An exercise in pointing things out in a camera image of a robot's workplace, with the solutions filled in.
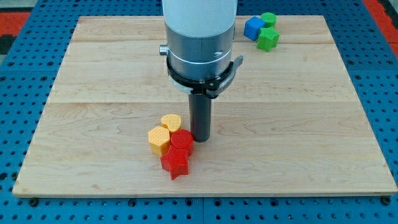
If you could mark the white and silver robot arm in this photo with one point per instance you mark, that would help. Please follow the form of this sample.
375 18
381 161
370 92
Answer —
199 36

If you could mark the red circle block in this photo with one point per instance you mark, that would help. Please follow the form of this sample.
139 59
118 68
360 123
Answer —
183 139

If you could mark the green circle block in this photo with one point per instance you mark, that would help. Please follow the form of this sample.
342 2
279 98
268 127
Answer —
269 18

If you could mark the black cylindrical pointer tool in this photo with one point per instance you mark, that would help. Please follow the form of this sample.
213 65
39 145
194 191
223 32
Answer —
200 117

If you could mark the yellow heart block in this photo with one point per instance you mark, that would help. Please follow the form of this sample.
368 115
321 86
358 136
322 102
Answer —
172 122

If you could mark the yellow hexagon block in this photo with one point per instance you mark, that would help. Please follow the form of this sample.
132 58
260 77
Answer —
159 140

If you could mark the red star block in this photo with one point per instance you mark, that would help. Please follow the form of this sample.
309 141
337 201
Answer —
175 162

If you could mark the wooden board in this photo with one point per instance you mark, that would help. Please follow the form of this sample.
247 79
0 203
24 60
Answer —
289 125

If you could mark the green star block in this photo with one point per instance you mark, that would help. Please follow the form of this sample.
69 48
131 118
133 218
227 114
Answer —
268 39

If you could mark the blue cube block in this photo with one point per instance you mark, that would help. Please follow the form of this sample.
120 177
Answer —
252 28

